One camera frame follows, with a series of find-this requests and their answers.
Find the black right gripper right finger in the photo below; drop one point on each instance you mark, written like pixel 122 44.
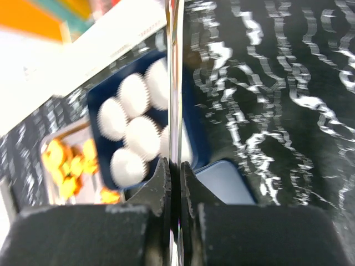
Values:
pixel 214 233

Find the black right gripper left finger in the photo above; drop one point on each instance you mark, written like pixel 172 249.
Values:
pixel 136 232

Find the blue tin lid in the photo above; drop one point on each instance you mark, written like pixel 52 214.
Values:
pixel 223 179

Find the steel baking tray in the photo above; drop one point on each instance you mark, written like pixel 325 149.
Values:
pixel 54 168

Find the blue cookie tin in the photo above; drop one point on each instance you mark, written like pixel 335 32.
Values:
pixel 108 88

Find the teal folder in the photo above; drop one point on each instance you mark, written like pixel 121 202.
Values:
pixel 78 14

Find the orange folder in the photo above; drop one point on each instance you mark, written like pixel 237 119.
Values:
pixel 27 18

